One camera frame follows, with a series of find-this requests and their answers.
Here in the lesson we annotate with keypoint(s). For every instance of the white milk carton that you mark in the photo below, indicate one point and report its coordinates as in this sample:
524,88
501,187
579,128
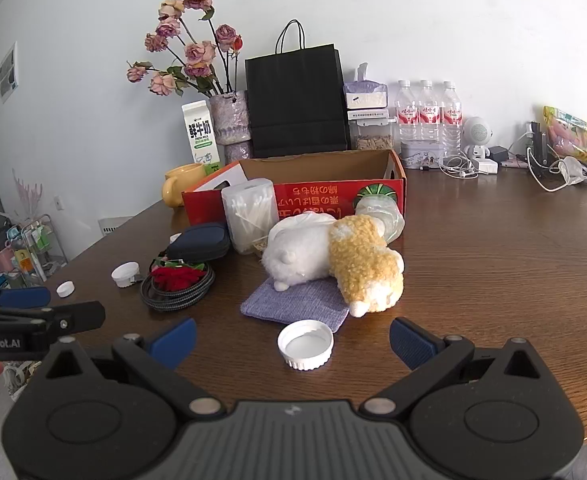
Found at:
201,135

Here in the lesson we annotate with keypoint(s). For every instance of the purple textured vase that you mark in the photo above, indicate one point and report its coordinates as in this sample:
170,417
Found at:
228,120

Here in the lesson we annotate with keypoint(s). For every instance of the pink flat case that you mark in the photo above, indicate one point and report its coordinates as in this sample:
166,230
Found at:
516,162

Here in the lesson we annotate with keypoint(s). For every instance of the white wall vent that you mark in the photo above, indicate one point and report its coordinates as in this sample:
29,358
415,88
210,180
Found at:
115,225

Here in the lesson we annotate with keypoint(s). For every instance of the purple tissue pack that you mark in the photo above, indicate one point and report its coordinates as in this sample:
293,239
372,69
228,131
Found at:
366,95

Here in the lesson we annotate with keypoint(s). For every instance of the large white jar lid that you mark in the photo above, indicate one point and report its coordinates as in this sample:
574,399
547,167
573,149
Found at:
306,344

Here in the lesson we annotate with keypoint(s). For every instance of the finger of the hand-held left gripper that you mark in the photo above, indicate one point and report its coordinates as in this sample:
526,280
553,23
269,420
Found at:
23,296
80,317

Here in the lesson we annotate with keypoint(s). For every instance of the white face mask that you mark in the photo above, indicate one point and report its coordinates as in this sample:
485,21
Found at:
571,170

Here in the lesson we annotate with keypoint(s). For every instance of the white and yellow plush toy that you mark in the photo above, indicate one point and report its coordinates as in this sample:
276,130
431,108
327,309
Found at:
358,260

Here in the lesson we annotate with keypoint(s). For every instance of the red label water bottle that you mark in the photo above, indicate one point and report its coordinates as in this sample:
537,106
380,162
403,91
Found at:
428,115
451,115
407,115

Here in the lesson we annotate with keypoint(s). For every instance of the white round robot speaker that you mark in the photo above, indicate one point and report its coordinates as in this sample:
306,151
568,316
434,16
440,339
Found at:
478,132

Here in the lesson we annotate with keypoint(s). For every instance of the clear cotton swab box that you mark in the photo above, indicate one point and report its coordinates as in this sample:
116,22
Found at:
248,210

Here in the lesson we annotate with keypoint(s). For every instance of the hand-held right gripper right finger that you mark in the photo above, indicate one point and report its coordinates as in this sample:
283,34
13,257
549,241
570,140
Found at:
413,344

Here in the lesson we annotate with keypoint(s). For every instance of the red cardboard box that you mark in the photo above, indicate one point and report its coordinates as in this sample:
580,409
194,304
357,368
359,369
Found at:
318,195

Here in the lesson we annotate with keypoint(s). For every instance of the black upright device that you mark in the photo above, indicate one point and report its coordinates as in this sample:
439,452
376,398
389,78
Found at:
539,145

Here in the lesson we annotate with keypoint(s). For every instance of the gold card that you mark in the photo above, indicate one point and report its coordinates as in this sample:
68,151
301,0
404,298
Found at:
260,246

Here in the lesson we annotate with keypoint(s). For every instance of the dark blue zip pouch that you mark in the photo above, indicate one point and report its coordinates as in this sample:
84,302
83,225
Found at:
198,240

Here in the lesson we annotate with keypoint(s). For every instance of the black power adapter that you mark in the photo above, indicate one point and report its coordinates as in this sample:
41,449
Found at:
498,154

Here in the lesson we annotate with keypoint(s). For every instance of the small white cap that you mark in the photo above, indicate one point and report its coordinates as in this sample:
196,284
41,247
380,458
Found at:
65,289

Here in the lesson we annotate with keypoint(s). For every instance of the red artificial rose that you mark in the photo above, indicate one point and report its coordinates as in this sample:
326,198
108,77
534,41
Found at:
178,277

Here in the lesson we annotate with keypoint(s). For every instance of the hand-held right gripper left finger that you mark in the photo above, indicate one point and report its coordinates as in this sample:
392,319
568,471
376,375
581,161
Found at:
173,342

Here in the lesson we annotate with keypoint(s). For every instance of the colourful snack packet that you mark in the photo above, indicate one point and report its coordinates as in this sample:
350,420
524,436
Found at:
568,135

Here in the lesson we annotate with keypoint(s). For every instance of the black paper bag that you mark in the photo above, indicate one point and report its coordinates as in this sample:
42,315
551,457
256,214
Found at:
298,105

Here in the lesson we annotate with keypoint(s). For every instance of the white printed tin box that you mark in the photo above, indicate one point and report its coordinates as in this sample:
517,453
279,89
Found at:
423,157

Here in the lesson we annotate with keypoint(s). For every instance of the iridescent plastic bag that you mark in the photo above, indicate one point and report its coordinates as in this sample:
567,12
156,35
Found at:
383,215

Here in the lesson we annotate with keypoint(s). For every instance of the white wall socket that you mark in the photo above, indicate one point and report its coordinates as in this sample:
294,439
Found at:
58,202

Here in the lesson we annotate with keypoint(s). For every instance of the white charger block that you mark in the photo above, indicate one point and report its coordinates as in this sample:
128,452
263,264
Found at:
486,166

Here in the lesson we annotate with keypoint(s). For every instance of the white wall panel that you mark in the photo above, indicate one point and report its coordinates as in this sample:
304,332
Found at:
8,72

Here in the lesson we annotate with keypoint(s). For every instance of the yellow mug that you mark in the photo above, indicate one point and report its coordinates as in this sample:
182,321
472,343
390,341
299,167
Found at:
178,185

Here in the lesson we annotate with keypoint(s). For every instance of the pink feather decoration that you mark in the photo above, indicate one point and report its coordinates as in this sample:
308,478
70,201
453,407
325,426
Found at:
28,195

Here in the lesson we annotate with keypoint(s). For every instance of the purple woven cloth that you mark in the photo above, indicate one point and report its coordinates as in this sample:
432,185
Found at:
293,310

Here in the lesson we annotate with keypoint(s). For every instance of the white ribbed bottle cap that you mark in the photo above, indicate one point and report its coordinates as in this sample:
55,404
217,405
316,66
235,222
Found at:
125,274

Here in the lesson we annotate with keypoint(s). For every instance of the dried pink roses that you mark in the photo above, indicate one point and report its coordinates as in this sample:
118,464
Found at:
198,52

